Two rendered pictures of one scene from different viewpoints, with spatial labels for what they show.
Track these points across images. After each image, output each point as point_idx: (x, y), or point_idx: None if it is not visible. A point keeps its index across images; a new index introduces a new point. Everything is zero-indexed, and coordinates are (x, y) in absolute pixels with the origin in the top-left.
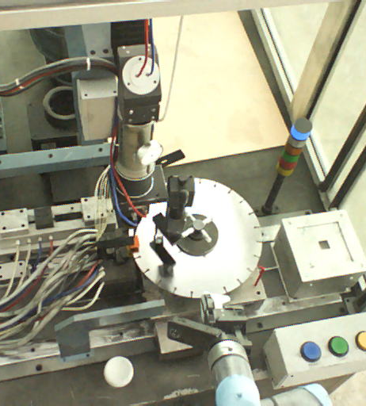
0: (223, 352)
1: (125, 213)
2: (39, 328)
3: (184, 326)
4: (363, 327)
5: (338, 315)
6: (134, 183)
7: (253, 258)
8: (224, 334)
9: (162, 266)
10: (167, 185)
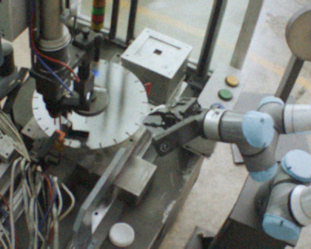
0: (217, 117)
1: (58, 95)
2: (57, 246)
3: (168, 135)
4: (223, 76)
5: (195, 93)
6: (62, 52)
7: (136, 83)
8: (195, 116)
9: (90, 134)
10: (75, 46)
